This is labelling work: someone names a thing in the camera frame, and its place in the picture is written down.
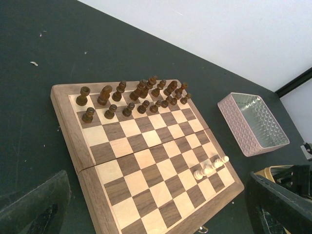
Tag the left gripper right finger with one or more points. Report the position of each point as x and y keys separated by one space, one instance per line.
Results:
x=275 y=209

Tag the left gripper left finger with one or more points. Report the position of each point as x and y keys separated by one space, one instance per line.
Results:
x=37 y=210

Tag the light pawn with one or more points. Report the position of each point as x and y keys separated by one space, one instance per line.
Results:
x=207 y=169
x=217 y=163
x=225 y=159
x=198 y=175

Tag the wooden chess board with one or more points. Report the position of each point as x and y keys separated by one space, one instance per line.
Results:
x=137 y=172

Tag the gold metal tin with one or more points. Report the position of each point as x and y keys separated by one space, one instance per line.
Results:
x=283 y=175

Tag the dark rook left corner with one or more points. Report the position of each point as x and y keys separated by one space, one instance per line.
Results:
x=81 y=100

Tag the dark rook corner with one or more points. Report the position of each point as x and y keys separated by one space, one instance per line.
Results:
x=81 y=100
x=180 y=90

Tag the dark knight left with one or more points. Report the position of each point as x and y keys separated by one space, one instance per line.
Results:
x=104 y=95

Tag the dark knight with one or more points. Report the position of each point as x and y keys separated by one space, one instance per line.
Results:
x=104 y=95
x=171 y=87

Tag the dark bishop left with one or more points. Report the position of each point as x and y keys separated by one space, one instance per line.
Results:
x=119 y=91

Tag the dark bishop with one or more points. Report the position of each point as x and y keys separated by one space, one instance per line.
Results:
x=119 y=91
x=159 y=87

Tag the dark rook right corner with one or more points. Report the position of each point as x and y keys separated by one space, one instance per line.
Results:
x=180 y=90

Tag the dark queen piece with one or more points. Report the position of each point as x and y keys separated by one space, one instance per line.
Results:
x=134 y=95

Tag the dark knight right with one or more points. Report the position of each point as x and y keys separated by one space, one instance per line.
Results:
x=171 y=87

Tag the dark bishop right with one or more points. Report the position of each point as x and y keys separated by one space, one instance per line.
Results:
x=159 y=87

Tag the dark king piece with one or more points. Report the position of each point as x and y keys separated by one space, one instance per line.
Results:
x=149 y=85

